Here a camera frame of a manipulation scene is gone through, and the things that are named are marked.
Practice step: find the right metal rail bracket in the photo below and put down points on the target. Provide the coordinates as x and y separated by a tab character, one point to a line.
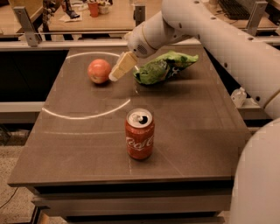
255	17

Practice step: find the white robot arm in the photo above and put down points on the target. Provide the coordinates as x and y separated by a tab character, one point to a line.
256	66

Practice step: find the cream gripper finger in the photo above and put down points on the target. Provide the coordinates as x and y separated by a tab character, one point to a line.
124	64

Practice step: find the red coke can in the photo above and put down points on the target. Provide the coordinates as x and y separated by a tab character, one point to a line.
139	130

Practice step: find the clear sanitizer bottle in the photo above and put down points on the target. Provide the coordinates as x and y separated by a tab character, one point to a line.
239	96

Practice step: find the green chip bag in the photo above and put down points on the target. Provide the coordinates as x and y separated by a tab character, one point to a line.
163	67

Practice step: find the red cup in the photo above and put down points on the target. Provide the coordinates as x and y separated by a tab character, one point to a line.
93	8

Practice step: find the red apple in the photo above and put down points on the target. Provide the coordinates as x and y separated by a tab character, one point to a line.
98	71

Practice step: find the middle metal rail bracket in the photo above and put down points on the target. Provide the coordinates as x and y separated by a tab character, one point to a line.
139	14

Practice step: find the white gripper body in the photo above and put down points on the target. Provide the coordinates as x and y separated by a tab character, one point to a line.
136	41

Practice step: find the black keyboard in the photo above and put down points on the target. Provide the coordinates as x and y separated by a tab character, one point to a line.
233	10

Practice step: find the metal rail bracket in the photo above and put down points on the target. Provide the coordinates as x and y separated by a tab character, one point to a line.
255	17
139	14
32	37

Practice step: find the left metal rail bracket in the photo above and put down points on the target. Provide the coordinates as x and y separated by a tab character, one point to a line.
32	37

